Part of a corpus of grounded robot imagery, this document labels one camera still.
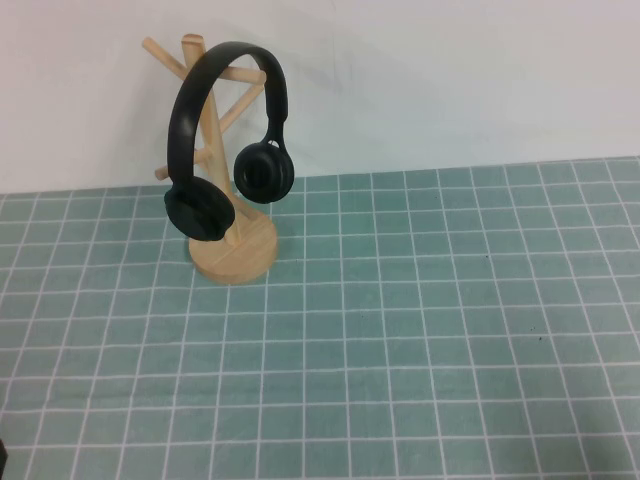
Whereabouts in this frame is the wooden branch headphone stand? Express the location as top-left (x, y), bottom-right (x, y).
top-left (141, 33), bottom-right (279, 286)

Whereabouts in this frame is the black over-ear headphones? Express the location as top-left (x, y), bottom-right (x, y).
top-left (163, 42), bottom-right (297, 245)

